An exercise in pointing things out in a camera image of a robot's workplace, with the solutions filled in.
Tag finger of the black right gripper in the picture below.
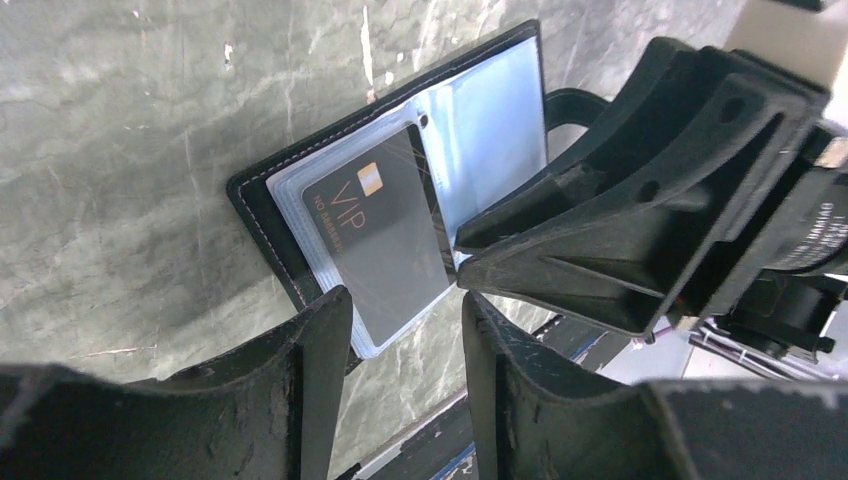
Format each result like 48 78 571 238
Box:
457 38 729 252

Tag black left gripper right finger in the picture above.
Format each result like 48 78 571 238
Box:
462 291 847 479

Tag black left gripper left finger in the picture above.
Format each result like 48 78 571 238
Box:
1 286 353 479

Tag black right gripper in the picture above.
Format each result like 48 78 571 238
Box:
458 72 847 361

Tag black VIP card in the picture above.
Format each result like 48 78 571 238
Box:
302 124 453 359

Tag black leather card holder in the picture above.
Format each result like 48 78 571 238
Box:
225 18 611 376

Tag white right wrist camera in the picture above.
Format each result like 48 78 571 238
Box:
724 1 847 128

